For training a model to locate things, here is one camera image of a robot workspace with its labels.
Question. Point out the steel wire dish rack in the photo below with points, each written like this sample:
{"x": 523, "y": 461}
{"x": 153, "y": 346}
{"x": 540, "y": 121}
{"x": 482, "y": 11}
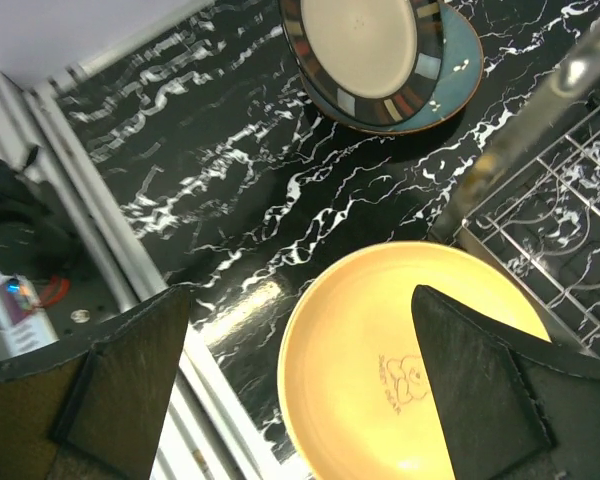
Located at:
{"x": 531, "y": 203}

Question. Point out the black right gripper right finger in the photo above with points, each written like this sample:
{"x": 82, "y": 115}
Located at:
{"x": 511, "y": 406}

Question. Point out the blue glazed plate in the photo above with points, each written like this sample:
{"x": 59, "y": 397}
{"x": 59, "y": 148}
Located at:
{"x": 460, "y": 76}

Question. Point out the dark striped rim plate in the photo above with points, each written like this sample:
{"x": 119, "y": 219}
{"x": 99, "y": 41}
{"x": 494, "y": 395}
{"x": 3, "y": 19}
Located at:
{"x": 375, "y": 61}

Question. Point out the yellow plate with drawing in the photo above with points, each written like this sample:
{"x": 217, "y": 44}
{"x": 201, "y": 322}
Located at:
{"x": 352, "y": 385}

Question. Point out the aluminium front rail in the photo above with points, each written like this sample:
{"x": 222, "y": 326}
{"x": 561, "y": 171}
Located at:
{"x": 203, "y": 407}

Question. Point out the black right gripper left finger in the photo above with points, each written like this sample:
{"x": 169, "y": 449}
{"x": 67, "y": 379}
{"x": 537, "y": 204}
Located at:
{"x": 92, "y": 405}

